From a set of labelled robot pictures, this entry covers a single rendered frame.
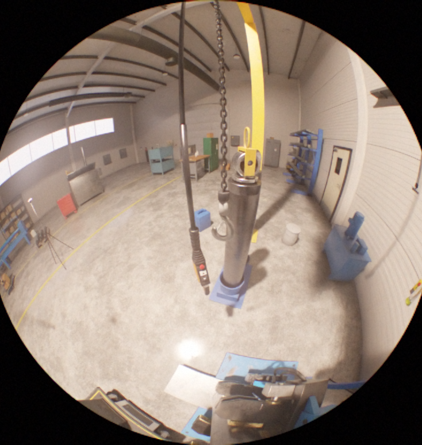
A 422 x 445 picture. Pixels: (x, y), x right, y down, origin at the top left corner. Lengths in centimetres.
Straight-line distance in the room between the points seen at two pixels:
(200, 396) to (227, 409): 90
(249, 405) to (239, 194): 112
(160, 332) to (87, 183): 694
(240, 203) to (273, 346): 163
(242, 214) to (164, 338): 161
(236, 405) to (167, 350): 121
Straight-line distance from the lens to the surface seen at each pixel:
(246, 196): 80
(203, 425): 141
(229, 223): 48
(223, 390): 125
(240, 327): 178
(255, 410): 83
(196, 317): 180
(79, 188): 748
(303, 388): 80
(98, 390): 200
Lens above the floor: 173
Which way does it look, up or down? 36 degrees down
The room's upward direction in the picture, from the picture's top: 2 degrees counter-clockwise
